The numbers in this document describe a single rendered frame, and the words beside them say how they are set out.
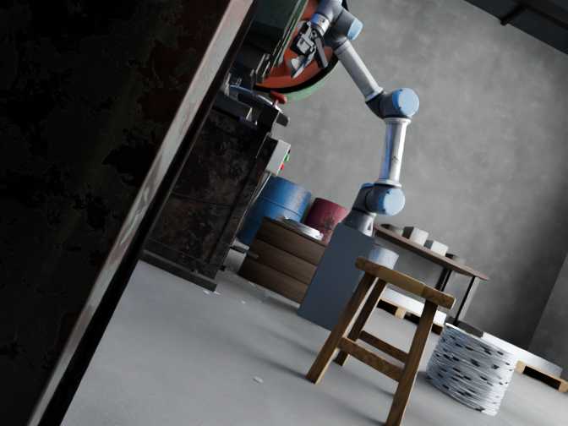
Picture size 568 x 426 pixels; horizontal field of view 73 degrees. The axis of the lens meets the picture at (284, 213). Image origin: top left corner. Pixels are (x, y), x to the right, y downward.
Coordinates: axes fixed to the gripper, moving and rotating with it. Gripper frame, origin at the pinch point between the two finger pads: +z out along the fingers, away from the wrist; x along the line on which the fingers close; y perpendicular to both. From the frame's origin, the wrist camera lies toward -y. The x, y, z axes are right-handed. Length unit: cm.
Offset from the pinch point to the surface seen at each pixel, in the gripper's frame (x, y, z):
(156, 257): 5, 14, 86
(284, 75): -59, -18, -19
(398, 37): -295, -223, -243
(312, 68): -52, -27, -29
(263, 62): -24.8, 6.4, -5.1
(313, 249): -21, -65, 58
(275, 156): 8.4, -6.0, 32.1
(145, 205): 123, 53, 55
